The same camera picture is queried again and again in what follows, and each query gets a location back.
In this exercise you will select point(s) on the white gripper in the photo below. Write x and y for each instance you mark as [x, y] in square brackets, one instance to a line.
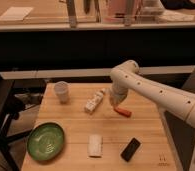
[116, 98]

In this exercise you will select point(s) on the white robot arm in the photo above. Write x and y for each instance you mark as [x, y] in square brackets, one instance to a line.
[126, 76]

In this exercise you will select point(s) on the green ceramic plate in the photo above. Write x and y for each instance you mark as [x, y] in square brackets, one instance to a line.
[46, 141]

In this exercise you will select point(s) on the white plastic bottle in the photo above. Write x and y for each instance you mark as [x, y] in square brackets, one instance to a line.
[92, 104]

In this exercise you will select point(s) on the white folded sponge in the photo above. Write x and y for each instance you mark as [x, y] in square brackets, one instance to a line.
[95, 145]

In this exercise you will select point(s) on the black rectangular box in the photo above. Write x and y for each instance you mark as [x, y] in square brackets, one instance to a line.
[130, 149]

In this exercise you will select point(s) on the black office chair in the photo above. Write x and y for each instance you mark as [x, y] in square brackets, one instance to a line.
[10, 106]

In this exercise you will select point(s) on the white paper sheet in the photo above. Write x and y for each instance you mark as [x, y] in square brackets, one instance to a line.
[15, 13]

